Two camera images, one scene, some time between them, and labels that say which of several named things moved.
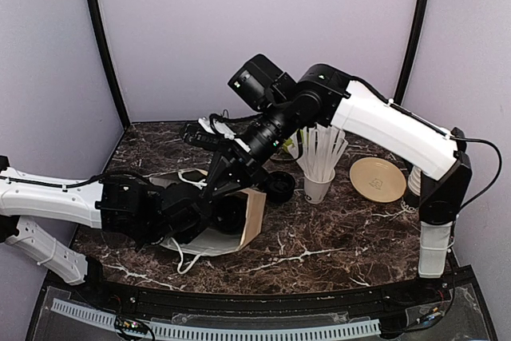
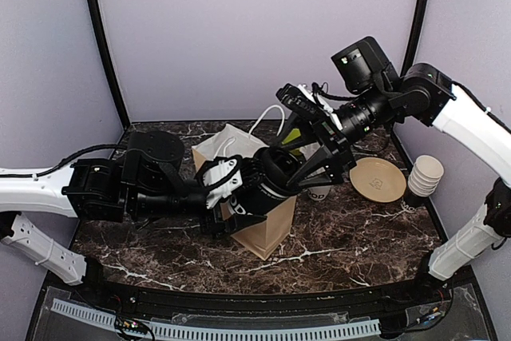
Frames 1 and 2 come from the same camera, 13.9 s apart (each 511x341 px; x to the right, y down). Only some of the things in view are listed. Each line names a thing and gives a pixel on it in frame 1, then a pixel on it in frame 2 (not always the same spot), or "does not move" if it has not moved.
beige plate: x=378 y=180 does not move
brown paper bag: x=216 y=241 → x=279 y=231
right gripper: x=243 y=163 → x=333 y=145
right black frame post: x=420 y=15 does not move
